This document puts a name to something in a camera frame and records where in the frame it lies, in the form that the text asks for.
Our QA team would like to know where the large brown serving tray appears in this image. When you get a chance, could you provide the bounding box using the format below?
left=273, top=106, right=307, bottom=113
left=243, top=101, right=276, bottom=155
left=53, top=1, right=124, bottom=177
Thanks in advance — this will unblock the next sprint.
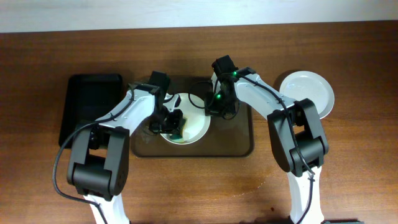
left=129, top=74, right=255, bottom=158

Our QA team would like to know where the green yellow sponge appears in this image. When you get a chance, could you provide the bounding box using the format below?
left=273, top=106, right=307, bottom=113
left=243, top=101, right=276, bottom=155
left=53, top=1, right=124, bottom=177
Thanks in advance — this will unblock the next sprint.
left=170, top=118, right=187, bottom=144

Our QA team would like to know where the white plate with sauce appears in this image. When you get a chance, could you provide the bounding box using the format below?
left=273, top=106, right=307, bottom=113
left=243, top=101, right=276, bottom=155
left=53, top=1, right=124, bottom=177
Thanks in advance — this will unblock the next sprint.
left=161, top=93, right=211, bottom=145

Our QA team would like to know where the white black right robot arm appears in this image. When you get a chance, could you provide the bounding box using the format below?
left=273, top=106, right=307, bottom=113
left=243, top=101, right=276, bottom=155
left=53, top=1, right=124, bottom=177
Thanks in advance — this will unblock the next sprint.
left=211, top=65, right=328, bottom=223

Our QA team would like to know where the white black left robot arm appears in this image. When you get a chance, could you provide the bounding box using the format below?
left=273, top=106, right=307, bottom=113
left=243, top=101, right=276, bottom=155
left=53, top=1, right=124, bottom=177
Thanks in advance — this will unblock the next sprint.
left=65, top=81, right=183, bottom=223

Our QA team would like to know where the light blue plate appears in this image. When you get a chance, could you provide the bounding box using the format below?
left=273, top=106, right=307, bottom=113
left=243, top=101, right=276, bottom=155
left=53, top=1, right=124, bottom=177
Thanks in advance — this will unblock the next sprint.
left=279, top=71, right=332, bottom=108

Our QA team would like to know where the small black tray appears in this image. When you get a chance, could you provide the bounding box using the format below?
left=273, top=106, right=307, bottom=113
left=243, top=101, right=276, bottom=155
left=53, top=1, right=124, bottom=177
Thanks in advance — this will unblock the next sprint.
left=58, top=73, right=123, bottom=145

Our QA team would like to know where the pink plate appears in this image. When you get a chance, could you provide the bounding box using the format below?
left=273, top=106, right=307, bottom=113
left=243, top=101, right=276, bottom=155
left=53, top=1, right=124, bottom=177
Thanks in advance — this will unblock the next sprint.
left=316, top=88, right=335, bottom=119

